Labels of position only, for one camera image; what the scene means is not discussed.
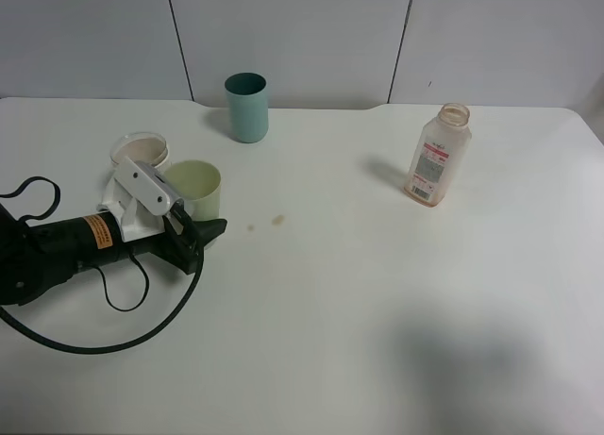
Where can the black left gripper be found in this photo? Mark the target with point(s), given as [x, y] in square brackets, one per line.
[71, 245]

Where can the pale green plastic cup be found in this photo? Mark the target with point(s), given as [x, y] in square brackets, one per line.
[199, 182]

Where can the clear plastic drink bottle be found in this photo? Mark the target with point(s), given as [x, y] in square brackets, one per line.
[438, 154]

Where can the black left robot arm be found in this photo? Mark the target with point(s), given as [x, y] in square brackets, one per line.
[22, 281]

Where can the brown drink spill drop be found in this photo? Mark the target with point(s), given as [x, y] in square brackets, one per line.
[278, 220]

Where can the blue sleeved paper cup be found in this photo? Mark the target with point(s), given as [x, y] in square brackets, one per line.
[149, 147]

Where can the teal plastic cup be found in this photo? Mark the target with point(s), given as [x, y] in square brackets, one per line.
[248, 106]

